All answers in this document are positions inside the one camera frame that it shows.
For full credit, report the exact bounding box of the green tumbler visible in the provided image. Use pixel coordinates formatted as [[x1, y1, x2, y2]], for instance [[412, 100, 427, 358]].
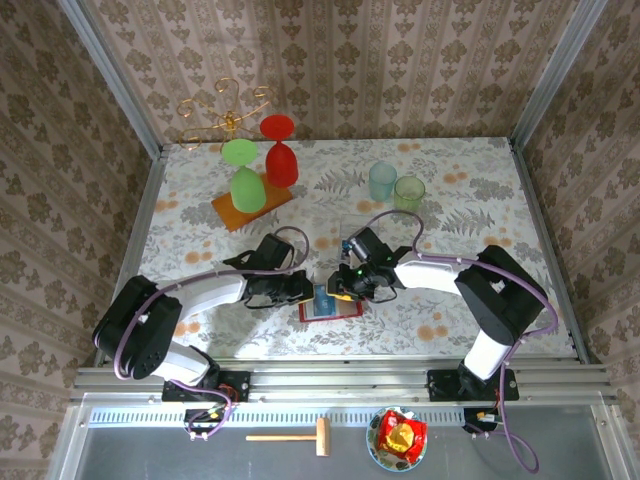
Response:
[[393, 175, 427, 213]]

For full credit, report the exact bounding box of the red wine glass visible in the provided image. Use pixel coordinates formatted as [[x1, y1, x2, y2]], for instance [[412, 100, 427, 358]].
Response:
[[259, 113, 300, 190]]

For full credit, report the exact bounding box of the wooden mallet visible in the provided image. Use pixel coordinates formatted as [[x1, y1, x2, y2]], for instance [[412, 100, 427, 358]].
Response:
[[244, 417, 332, 458]]

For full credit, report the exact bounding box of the green wine glass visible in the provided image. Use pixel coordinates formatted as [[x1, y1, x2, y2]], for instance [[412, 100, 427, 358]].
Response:
[[219, 138, 267, 215]]

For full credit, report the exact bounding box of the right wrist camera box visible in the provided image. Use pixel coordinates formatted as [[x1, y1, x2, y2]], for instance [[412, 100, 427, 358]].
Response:
[[348, 227, 394, 264]]

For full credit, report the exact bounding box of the red card holder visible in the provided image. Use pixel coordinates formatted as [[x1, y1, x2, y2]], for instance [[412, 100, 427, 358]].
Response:
[[298, 293, 365, 325]]

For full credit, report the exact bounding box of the black connector block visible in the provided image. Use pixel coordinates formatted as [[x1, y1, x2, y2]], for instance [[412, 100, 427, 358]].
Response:
[[462, 407, 503, 435], [183, 407, 234, 442]]

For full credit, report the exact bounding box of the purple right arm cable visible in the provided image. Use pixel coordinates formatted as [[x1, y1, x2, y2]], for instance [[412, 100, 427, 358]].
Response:
[[367, 209, 560, 475]]

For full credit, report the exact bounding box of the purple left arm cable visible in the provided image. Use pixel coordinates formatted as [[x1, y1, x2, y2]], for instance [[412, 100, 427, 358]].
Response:
[[113, 226, 311, 442]]

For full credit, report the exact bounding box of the wooden gold wire glass rack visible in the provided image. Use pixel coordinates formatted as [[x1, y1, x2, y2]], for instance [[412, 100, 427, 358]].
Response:
[[177, 77, 295, 233]]

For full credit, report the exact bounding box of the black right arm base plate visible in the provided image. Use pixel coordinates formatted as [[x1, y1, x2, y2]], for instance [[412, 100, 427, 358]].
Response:
[[427, 368, 520, 403]]

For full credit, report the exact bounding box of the blue tumbler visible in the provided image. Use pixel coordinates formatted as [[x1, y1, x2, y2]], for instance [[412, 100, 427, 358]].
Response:
[[368, 161, 399, 203]]

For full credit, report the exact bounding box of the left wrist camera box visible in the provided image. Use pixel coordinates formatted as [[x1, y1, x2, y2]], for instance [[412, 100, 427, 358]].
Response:
[[253, 232, 297, 271]]

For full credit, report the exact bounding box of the grey metal shelf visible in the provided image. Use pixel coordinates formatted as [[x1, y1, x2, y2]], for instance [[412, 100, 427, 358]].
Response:
[[47, 394, 624, 480]]

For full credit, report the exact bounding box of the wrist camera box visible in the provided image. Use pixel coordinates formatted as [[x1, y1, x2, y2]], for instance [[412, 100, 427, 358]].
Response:
[[253, 232, 297, 271], [348, 227, 394, 264]]

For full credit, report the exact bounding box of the red snack bag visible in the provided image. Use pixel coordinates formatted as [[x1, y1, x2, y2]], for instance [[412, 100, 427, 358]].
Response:
[[375, 408, 429, 465]]

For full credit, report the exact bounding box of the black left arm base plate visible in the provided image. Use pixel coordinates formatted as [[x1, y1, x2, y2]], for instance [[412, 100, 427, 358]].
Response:
[[162, 370, 251, 404]]

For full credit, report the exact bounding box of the patterned bowl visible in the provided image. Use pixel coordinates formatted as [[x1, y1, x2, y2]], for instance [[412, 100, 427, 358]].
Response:
[[366, 405, 429, 472]]

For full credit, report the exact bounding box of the aluminium extrusion frame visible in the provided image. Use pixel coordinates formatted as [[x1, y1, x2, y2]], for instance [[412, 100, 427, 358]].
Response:
[[54, 0, 621, 406]]

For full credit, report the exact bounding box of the clear plastic tray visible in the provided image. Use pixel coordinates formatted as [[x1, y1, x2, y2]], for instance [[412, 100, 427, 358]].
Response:
[[338, 213, 374, 244]]

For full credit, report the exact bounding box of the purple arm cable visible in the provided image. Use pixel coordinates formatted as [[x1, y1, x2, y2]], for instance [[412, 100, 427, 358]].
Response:
[[113, 226, 311, 442], [367, 209, 560, 475]]

